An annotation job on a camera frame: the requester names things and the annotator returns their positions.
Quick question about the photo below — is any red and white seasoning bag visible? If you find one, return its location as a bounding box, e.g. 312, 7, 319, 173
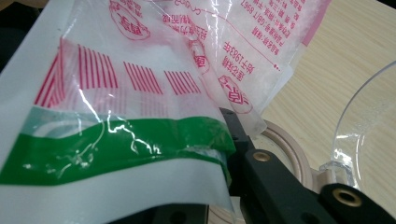
0, 0, 332, 224

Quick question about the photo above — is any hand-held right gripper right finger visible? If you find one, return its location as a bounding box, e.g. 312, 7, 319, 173
219, 106, 339, 224

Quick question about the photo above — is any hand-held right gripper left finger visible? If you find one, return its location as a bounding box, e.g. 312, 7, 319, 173
106, 203, 209, 224

